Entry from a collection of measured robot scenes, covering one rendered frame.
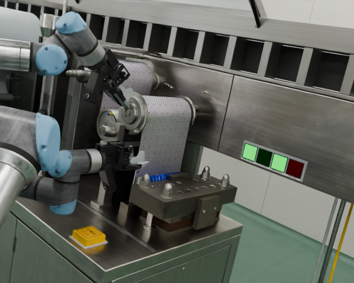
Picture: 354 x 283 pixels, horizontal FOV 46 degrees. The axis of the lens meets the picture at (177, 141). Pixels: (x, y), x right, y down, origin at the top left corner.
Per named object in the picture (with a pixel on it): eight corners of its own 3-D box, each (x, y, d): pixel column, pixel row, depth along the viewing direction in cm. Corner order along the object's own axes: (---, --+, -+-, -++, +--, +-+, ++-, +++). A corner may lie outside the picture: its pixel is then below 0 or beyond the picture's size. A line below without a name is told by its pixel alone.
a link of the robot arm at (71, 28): (48, 23, 118) (72, 5, 119) (70, 52, 126) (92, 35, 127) (56, 32, 113) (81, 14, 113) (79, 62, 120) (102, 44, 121)
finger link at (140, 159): (155, 151, 142) (133, 151, 136) (153, 168, 143) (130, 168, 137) (150, 149, 144) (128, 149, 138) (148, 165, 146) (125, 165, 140)
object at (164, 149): (133, 181, 146) (142, 129, 142) (178, 174, 163) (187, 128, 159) (134, 181, 146) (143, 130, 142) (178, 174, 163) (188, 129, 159)
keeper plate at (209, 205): (191, 227, 144) (198, 197, 142) (209, 222, 152) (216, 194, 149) (197, 231, 143) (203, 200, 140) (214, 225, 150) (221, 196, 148)
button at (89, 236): (71, 237, 124) (72, 229, 123) (91, 232, 129) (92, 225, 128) (85, 247, 119) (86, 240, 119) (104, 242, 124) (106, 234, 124)
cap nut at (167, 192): (158, 195, 134) (160, 182, 133) (166, 194, 137) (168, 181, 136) (166, 199, 132) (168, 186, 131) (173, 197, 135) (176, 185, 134)
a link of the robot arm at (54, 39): (23, 58, 110) (57, 32, 111) (23, 54, 120) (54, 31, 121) (43, 81, 113) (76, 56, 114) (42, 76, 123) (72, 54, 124)
